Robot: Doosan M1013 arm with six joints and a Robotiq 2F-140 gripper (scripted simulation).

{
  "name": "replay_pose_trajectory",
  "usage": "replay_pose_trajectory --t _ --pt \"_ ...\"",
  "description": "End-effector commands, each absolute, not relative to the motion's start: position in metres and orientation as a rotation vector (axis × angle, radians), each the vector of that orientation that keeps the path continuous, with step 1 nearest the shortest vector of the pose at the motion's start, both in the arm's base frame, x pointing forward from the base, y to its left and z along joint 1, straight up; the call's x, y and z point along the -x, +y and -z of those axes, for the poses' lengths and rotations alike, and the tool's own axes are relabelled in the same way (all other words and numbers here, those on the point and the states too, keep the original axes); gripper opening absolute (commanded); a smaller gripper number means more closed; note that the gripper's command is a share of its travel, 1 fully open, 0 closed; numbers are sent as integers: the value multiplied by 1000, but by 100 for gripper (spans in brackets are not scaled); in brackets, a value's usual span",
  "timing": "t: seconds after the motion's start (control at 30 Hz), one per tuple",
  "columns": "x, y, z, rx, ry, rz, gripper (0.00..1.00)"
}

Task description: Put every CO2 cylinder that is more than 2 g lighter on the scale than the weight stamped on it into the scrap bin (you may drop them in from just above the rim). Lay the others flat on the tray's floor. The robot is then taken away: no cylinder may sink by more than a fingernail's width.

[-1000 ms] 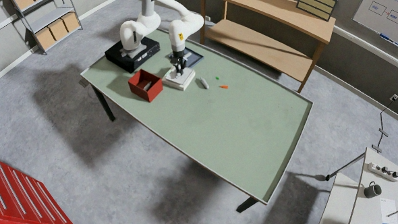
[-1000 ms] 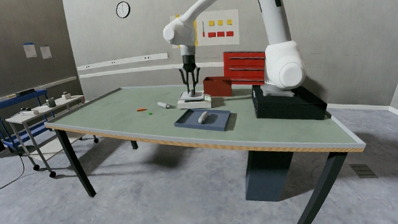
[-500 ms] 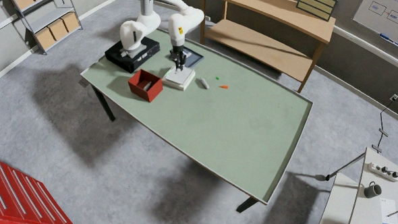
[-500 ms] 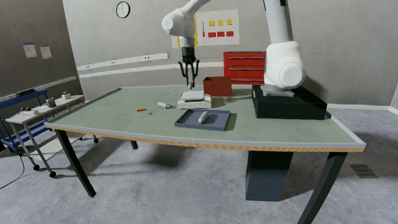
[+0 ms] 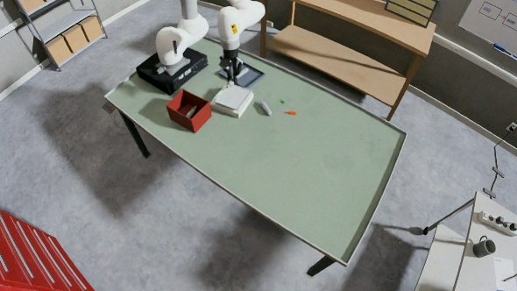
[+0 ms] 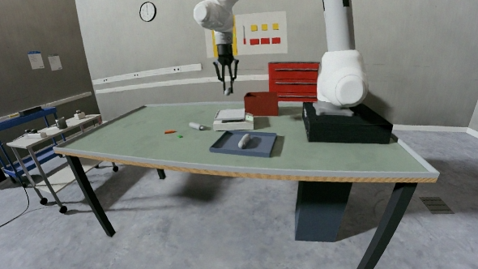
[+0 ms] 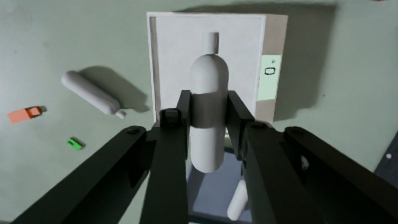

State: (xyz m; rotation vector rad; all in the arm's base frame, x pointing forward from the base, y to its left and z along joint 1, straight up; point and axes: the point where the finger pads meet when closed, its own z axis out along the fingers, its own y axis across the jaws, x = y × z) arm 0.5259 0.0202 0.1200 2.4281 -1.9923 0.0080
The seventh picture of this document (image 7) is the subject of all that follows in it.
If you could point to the white digital scale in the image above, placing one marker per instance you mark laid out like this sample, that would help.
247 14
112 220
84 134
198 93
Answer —
175 42

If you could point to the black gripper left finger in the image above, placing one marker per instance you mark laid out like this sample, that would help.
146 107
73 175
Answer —
100 189

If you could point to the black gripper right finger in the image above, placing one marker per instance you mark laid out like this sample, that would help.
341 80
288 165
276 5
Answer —
343 191

